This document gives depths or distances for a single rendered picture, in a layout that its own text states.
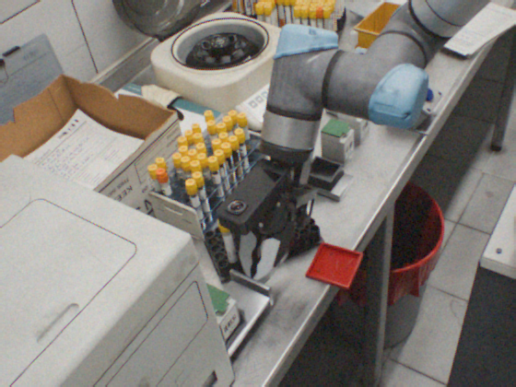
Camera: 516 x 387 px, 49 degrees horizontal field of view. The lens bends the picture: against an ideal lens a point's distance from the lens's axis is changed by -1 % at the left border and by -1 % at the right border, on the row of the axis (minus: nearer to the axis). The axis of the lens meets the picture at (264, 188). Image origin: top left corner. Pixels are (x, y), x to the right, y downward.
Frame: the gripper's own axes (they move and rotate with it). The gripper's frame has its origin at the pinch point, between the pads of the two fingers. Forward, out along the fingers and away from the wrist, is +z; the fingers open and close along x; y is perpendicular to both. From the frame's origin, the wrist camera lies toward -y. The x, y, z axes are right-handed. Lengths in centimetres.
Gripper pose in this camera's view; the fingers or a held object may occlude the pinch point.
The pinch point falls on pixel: (252, 281)
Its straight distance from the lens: 82.3
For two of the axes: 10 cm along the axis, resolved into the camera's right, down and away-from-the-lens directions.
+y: 5.2, -1.9, 8.3
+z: -1.8, 9.3, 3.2
